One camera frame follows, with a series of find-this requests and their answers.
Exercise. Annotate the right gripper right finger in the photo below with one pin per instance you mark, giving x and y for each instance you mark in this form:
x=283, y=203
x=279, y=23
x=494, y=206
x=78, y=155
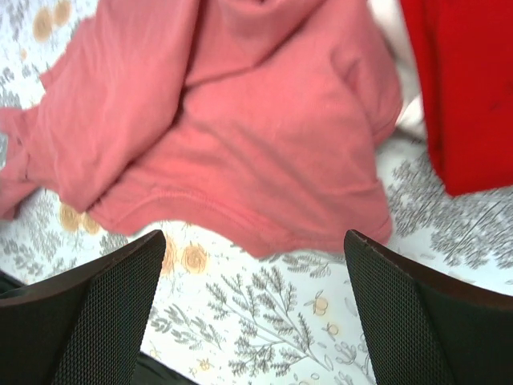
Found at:
x=425, y=327

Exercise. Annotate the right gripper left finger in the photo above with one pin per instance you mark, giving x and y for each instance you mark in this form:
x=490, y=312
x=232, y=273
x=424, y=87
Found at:
x=84, y=326

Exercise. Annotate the dusty pink t shirt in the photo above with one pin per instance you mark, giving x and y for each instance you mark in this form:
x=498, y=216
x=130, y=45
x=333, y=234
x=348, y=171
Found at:
x=258, y=120

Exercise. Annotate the floral patterned table mat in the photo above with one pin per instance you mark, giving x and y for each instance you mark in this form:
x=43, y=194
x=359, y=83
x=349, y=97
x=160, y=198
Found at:
x=221, y=316

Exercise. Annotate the folded white t shirt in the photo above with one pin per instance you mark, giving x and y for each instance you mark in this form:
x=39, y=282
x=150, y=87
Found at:
x=390, y=19

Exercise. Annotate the folded red t shirt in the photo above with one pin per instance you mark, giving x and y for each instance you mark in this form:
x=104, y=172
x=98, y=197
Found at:
x=463, y=52

